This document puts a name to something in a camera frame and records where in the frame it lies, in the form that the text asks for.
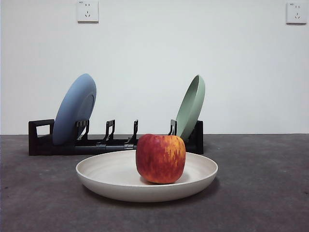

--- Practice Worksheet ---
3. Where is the pale yellow cream plate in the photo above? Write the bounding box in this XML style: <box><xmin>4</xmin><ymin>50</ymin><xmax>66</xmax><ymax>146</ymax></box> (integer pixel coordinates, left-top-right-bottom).
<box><xmin>75</xmin><ymin>149</ymin><xmax>219</xmax><ymax>203</ymax></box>

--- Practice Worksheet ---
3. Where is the blue plate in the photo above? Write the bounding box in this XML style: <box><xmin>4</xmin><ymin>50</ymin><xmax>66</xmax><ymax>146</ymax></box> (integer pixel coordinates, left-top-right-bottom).
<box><xmin>52</xmin><ymin>73</ymin><xmax>97</xmax><ymax>146</ymax></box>

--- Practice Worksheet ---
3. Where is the black plate rack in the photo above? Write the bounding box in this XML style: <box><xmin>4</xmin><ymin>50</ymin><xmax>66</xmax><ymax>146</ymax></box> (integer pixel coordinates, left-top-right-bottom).
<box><xmin>28</xmin><ymin>119</ymin><xmax>205</xmax><ymax>156</ymax></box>

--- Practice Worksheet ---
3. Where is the red yellow apple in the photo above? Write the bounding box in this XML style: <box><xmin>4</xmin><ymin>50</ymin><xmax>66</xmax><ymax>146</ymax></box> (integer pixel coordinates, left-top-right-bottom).
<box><xmin>135</xmin><ymin>133</ymin><xmax>187</xmax><ymax>184</ymax></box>

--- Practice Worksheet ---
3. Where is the white wall socket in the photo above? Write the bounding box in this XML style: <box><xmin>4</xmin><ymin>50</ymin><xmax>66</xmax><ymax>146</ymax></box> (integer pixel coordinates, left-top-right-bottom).
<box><xmin>286</xmin><ymin>2</ymin><xmax>308</xmax><ymax>25</ymax></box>
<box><xmin>77</xmin><ymin>0</ymin><xmax>99</xmax><ymax>24</ymax></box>

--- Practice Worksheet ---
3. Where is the green plate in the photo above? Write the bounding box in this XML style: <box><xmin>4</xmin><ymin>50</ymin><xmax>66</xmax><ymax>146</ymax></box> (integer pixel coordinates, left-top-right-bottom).
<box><xmin>175</xmin><ymin>74</ymin><xmax>206</xmax><ymax>143</ymax></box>

